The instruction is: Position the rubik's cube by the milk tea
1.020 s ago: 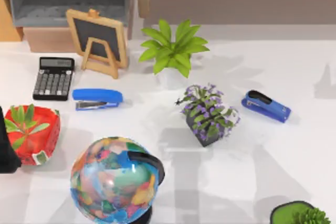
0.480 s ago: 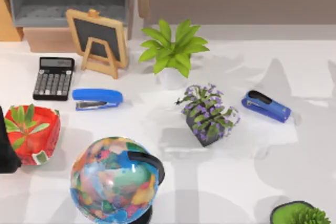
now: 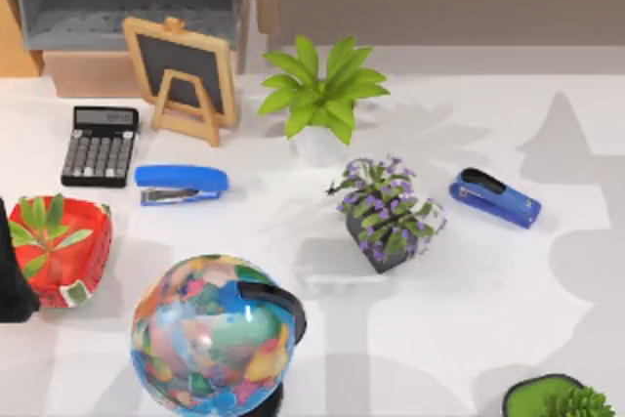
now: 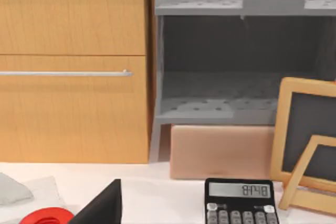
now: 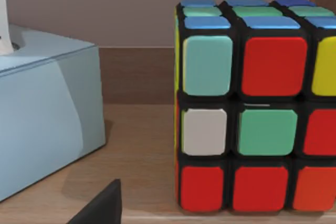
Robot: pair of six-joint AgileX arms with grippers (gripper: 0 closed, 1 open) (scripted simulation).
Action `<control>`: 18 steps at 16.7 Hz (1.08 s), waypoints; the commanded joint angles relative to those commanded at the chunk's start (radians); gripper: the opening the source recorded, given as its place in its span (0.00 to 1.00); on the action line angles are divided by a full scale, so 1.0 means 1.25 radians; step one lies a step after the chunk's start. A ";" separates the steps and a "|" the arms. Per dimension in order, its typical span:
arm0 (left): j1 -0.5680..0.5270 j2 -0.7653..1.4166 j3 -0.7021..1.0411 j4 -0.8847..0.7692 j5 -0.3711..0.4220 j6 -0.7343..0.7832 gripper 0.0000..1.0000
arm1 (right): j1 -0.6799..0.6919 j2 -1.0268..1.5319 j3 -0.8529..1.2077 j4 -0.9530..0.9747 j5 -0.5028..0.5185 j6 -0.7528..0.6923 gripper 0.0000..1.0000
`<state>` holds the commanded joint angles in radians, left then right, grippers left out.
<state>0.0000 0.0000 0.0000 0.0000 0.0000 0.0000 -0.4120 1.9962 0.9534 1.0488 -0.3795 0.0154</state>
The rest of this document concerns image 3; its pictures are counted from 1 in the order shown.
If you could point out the plant in red pot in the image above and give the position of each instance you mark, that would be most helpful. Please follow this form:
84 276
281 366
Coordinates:
63 256

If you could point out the green plant in black pot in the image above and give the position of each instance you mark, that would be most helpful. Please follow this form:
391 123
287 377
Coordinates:
561 400

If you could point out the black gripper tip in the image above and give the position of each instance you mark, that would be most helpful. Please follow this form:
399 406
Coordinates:
11 280

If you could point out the blue stapler with black insert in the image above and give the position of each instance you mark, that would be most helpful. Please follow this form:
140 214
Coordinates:
508 199

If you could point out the pulled-out wooden drawer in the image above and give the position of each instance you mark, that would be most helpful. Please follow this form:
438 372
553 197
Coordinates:
97 7

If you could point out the green plant in white pot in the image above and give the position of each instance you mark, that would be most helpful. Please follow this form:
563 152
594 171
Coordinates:
320 95

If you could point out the colourful globe on black stand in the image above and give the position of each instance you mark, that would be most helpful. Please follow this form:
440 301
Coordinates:
210 339

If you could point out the purple flower plant dark pot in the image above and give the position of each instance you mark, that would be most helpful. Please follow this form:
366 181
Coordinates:
386 221

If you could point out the blue stapler with rounded top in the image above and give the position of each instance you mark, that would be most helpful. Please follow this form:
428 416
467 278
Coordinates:
181 178

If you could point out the framed blackboard on easel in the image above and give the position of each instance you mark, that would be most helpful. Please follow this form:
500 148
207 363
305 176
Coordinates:
181 65

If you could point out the black calculator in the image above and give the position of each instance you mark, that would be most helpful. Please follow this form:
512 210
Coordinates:
100 148

